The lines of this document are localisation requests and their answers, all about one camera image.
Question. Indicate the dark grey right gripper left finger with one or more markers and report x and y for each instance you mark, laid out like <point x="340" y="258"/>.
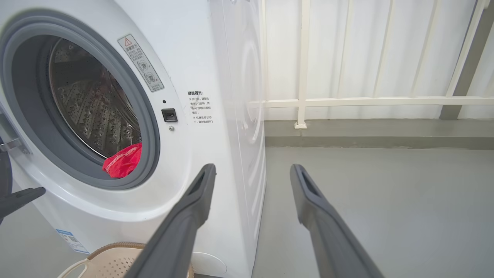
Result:
<point x="173" y="239"/>

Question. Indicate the beige perforated laundry basket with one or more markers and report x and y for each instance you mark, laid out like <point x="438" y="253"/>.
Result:
<point x="112" y="262"/>

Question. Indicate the white washing machine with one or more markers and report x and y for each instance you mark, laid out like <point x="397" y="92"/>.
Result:
<point x="193" y="58"/>

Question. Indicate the red white garment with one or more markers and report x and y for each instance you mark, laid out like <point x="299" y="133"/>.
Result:
<point x="123" y="162"/>

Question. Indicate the grey rubber door gasket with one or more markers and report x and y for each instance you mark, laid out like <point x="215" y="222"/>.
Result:
<point x="23" y="96"/>

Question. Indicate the grey warning sticker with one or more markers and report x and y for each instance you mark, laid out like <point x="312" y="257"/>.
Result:
<point x="141" y="61"/>

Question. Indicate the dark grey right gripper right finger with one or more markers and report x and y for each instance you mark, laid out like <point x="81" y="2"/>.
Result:
<point x="332" y="247"/>

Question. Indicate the white metal railing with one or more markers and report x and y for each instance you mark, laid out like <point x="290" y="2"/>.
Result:
<point x="303" y="77"/>

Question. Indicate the black door latch socket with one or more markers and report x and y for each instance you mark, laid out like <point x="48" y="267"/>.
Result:
<point x="169" y="115"/>

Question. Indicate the metal door hinge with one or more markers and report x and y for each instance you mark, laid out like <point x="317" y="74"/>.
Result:
<point x="9" y="144"/>

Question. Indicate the blue white energy label sticker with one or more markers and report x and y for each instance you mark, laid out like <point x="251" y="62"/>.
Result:
<point x="72" y="241"/>

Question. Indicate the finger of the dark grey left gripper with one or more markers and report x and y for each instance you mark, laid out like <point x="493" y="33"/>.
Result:
<point x="19" y="200"/>

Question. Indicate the dark round washing machine door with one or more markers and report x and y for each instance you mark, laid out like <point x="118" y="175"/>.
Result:
<point x="4" y="173"/>

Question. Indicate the perforated steel drum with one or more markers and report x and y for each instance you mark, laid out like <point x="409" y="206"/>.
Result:
<point x="88" y="104"/>

